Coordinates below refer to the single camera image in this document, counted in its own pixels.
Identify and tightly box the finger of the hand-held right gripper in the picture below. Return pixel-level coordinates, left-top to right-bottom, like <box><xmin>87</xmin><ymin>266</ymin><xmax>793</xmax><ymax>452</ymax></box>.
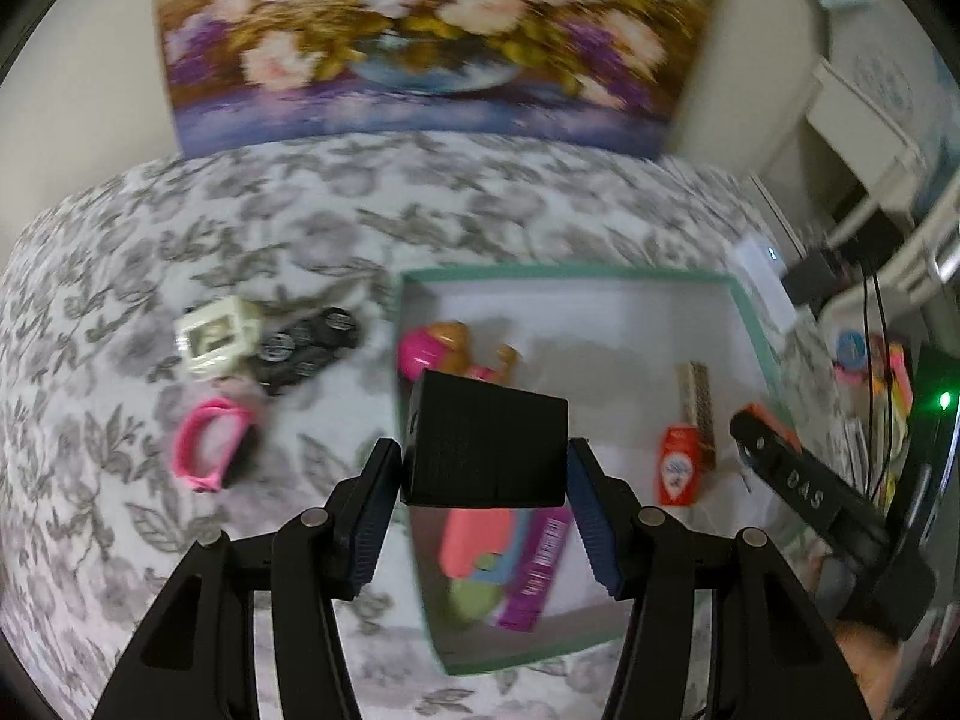
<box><xmin>729</xmin><ymin>409</ymin><xmax>884</xmax><ymax>550</ymax></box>

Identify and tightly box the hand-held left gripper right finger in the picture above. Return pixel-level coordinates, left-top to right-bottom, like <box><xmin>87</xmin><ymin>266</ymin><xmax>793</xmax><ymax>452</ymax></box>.
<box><xmin>566</xmin><ymin>437</ymin><xmax>875</xmax><ymax>720</ymax></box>

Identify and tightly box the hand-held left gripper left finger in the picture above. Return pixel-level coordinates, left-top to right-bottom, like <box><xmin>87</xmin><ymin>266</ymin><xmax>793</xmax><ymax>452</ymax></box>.
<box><xmin>94</xmin><ymin>436</ymin><xmax>406</xmax><ymax>720</ymax></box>

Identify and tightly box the purple tube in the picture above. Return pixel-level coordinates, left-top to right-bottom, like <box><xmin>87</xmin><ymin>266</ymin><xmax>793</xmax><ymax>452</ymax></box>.
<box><xmin>496</xmin><ymin>506</ymin><xmax>578</xmax><ymax>632</ymax></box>

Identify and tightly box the red white lip balm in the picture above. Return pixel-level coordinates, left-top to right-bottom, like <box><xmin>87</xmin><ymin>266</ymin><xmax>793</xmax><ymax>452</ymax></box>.
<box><xmin>658</xmin><ymin>424</ymin><xmax>710</xmax><ymax>507</ymax></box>

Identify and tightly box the pink blue folding toy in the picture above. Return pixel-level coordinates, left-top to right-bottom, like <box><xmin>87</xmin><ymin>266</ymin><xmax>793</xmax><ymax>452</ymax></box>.
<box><xmin>441</xmin><ymin>508</ymin><xmax>526</xmax><ymax>627</ymax></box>

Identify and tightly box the gold black patterned bar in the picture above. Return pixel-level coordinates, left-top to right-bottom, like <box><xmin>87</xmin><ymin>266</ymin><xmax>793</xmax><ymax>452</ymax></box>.
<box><xmin>677</xmin><ymin>361</ymin><xmax>717</xmax><ymax>466</ymax></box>

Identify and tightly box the black power adapter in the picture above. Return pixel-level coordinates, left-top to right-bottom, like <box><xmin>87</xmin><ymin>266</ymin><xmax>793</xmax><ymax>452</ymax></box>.
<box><xmin>400</xmin><ymin>369</ymin><xmax>569</xmax><ymax>507</ymax></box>

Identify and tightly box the pink brown doll toy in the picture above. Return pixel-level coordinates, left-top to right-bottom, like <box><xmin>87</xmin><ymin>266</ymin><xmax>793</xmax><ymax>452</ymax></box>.
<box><xmin>397</xmin><ymin>321</ymin><xmax>522</xmax><ymax>391</ymax></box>

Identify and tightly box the teal cardboard box tray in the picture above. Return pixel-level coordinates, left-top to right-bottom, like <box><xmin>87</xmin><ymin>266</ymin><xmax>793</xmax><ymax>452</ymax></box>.
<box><xmin>391</xmin><ymin>266</ymin><xmax>800</xmax><ymax>676</ymax></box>

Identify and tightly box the person's right forearm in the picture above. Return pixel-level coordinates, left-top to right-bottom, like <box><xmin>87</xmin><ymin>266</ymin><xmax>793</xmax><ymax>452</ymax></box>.
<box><xmin>829</xmin><ymin>611</ymin><xmax>912</xmax><ymax>717</ymax></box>

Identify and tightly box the blue round object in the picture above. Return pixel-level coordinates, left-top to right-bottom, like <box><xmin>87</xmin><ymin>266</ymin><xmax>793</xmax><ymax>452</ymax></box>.
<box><xmin>836</xmin><ymin>331</ymin><xmax>871</xmax><ymax>372</ymax></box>

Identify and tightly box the black toy car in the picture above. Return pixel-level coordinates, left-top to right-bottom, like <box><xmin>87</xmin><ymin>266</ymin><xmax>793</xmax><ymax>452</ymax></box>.
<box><xmin>251</xmin><ymin>304</ymin><xmax>361</xmax><ymax>395</ymax></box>

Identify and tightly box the small black box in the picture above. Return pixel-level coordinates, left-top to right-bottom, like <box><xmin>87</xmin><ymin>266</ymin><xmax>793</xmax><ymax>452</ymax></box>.
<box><xmin>784</xmin><ymin>251</ymin><xmax>848</xmax><ymax>305</ymax></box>

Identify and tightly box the white plug with light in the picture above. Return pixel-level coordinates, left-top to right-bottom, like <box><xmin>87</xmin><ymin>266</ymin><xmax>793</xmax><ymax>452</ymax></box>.
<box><xmin>735</xmin><ymin>236</ymin><xmax>796</xmax><ymax>331</ymax></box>

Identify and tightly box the white square case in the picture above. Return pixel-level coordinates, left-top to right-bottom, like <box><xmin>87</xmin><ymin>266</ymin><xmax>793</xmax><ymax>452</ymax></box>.
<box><xmin>175</xmin><ymin>296</ymin><xmax>263</xmax><ymax>380</ymax></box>

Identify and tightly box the grey floral blanket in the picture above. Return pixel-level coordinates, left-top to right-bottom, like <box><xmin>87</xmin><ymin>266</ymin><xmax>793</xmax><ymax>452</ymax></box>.
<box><xmin>0</xmin><ymin>131</ymin><xmax>826</xmax><ymax>720</ymax></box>

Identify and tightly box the white shelf unit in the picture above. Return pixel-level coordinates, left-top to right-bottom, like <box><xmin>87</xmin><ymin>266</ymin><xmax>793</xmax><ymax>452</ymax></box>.
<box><xmin>757</xmin><ymin>56</ymin><xmax>960</xmax><ymax>301</ymax></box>

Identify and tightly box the floral painting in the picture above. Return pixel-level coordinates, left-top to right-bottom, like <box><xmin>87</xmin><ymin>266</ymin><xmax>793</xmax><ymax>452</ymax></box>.
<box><xmin>154</xmin><ymin>0</ymin><xmax>736</xmax><ymax>162</ymax></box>

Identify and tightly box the pink bracelet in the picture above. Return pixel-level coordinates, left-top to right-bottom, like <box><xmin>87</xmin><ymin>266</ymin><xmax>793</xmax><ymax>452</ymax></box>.
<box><xmin>172</xmin><ymin>399</ymin><xmax>260</xmax><ymax>494</ymax></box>

